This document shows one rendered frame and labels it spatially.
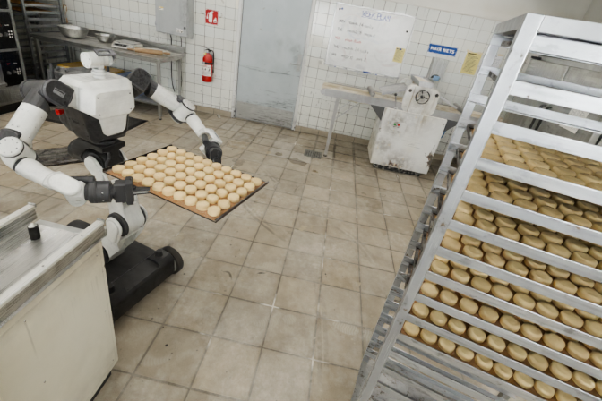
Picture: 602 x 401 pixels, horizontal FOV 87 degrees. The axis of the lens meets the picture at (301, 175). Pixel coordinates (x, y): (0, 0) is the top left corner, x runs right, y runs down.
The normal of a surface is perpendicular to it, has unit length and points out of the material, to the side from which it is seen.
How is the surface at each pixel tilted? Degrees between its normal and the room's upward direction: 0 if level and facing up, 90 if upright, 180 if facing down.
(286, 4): 90
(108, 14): 90
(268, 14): 90
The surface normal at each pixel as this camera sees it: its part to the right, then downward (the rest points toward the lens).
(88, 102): 0.37, 0.41
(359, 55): -0.13, 0.43
